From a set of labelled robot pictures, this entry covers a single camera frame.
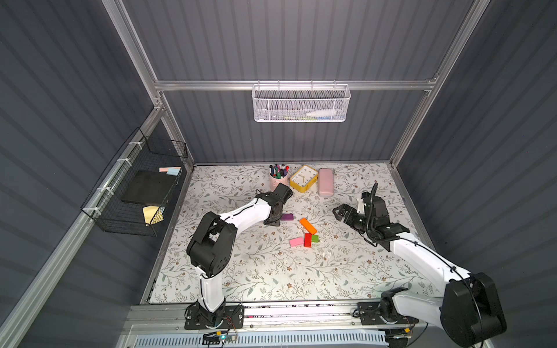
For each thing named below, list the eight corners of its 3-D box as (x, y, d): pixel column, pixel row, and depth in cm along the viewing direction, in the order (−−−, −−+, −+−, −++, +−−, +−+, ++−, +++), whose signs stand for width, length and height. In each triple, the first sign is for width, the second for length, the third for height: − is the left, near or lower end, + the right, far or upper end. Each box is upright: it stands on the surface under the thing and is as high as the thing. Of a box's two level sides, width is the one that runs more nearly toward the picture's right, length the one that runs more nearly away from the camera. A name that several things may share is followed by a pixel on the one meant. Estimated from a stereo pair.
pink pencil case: (317, 197, 109) (318, 192, 106) (318, 172, 120) (318, 167, 117) (334, 198, 108) (335, 194, 105) (332, 173, 119) (333, 168, 116)
